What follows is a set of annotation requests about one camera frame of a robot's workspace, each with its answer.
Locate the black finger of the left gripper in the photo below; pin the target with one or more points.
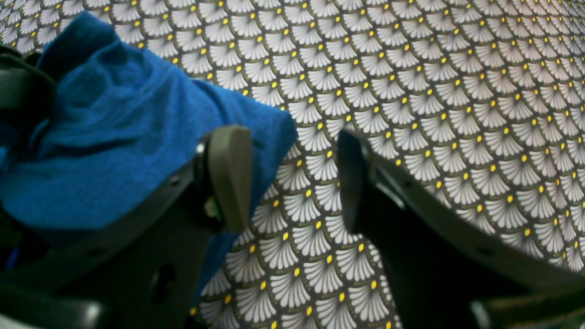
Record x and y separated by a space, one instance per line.
26 92

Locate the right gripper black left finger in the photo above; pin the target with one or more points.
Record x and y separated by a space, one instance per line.
142 271

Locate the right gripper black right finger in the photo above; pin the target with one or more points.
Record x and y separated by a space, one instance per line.
444 273

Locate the blue long-sleeve T-shirt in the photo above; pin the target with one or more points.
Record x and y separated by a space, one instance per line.
123 120

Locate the patterned fan-print tablecloth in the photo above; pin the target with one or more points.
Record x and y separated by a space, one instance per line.
482 101

